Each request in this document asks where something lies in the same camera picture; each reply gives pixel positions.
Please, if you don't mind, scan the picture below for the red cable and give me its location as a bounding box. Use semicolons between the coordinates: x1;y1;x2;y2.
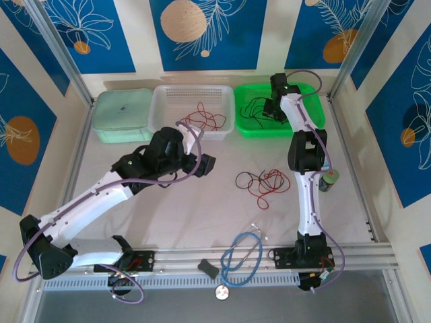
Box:
186;102;227;133
246;168;292;210

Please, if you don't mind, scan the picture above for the green plastic basket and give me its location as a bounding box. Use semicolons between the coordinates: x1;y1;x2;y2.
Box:
232;82;327;139

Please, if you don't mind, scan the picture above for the mint green tray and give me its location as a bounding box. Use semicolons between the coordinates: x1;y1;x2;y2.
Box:
92;87;154;145

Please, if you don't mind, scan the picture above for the white plastic basket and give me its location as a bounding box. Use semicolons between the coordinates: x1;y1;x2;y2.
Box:
147;83;236;141

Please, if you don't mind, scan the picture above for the small dark green bottle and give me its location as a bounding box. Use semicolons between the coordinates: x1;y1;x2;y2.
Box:
318;170;339;193

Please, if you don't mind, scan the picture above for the small black plastic block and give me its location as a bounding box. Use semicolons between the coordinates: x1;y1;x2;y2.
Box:
197;258;220;279

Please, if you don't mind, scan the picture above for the blue stethoscope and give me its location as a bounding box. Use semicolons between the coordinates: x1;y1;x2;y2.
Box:
214;223;270;301

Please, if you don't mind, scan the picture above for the grey metal shelf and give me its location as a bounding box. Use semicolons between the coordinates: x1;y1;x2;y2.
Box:
33;289;401;323

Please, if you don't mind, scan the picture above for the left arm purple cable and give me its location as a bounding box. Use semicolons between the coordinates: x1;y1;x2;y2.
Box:
13;120;205;306

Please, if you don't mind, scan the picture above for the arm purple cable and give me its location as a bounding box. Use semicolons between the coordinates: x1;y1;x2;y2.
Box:
13;120;205;306
286;69;346;293

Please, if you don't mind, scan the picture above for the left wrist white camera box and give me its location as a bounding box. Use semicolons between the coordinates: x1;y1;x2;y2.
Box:
180;123;205;155

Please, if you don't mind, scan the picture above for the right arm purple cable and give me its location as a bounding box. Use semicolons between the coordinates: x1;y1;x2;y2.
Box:
286;69;346;293

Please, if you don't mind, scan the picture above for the aluminium frame post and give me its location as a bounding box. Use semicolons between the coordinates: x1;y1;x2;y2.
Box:
328;0;393;102
22;0;95;107

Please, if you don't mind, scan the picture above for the aluminium front rail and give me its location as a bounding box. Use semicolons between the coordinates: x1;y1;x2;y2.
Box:
28;242;400;274

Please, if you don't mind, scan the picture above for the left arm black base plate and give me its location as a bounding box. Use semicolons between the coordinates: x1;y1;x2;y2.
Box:
93;248;156;274

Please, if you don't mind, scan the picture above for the grey slotted cable duct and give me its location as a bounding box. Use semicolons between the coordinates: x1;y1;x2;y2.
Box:
42;271;301;291

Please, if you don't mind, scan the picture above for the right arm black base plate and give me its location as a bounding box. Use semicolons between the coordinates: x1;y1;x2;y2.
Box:
273;246;335;270

